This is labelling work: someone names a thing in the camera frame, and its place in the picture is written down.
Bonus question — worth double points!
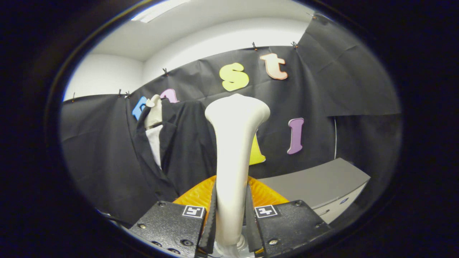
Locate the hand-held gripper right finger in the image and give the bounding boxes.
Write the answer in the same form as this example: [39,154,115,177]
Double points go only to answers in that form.
[245,176,332,257]

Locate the white garment steamer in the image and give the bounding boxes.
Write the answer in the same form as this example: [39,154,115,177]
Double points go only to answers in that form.
[205,94,270,257]

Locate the black suit jacket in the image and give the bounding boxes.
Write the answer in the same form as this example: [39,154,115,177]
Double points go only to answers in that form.
[133,100,218,203]

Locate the grey cabinet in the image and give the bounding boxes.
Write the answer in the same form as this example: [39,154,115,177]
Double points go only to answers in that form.
[258,158,370,225]

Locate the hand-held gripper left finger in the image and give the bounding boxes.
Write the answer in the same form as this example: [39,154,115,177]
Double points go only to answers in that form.
[129,176,217,257]

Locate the white mannequin torso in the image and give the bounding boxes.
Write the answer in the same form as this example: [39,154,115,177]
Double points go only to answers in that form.
[145,94,164,169]

